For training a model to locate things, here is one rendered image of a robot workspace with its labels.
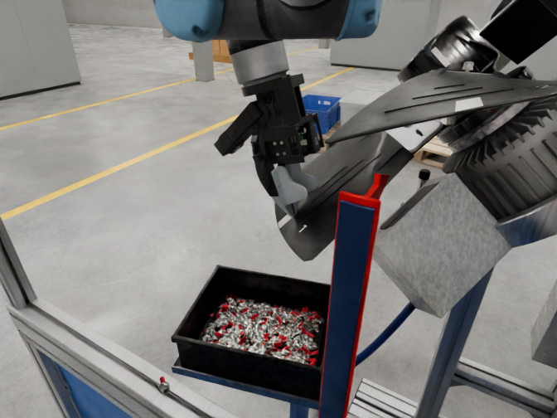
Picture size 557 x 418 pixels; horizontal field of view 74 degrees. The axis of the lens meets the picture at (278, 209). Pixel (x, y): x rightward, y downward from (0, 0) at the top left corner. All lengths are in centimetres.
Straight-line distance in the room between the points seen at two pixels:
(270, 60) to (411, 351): 144
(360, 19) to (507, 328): 178
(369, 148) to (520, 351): 147
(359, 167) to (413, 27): 716
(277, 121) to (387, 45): 733
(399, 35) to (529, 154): 725
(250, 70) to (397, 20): 729
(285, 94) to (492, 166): 29
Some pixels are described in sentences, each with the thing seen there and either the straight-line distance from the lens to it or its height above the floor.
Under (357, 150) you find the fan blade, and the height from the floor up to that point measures 108.
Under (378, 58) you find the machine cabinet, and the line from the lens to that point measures 790.
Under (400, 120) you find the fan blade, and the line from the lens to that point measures 30.
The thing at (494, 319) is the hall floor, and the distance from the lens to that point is 203.
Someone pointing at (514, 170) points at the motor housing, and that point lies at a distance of 56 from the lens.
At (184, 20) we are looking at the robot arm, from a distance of 41.
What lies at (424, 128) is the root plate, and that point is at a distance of 60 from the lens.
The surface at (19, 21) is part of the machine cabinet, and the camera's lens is 674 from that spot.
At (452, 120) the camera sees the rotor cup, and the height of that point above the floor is 113.
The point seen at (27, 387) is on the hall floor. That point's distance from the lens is 183.
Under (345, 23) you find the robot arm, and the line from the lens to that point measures 38.
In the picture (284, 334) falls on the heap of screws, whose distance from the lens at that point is 61.
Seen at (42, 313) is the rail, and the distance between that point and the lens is 72.
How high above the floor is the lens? 129
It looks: 30 degrees down
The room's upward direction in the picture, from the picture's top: straight up
